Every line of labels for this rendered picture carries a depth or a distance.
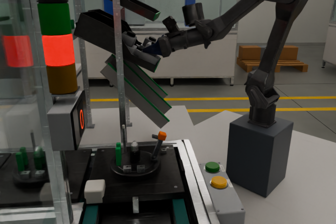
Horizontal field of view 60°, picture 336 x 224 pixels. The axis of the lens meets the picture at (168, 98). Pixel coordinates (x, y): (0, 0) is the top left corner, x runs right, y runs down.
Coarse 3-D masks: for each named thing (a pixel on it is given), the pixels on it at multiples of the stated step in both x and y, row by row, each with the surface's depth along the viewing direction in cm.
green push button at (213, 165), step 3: (207, 162) 83; (210, 162) 83; (213, 162) 83; (207, 165) 81; (210, 165) 81; (213, 165) 81; (216, 165) 81; (207, 168) 81; (210, 168) 80; (213, 168) 80; (216, 168) 80; (210, 171) 80; (213, 171) 80; (216, 171) 80
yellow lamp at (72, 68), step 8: (72, 64) 50; (48, 72) 49; (56, 72) 49; (64, 72) 49; (72, 72) 50; (48, 80) 50; (56, 80) 49; (64, 80) 50; (72, 80) 51; (56, 88) 50; (64, 88) 50; (72, 88) 51
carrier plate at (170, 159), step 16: (96, 160) 84; (160, 160) 84; (176, 160) 84; (96, 176) 77; (112, 176) 77; (160, 176) 77; (176, 176) 77; (112, 192) 71; (128, 192) 71; (144, 192) 71; (160, 192) 71; (176, 192) 71
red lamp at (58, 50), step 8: (48, 40) 47; (56, 40) 47; (64, 40) 48; (48, 48) 48; (56, 48) 48; (64, 48) 48; (72, 48) 50; (48, 56) 48; (56, 56) 48; (64, 56) 48; (72, 56) 50; (48, 64) 49; (56, 64) 48; (64, 64) 49
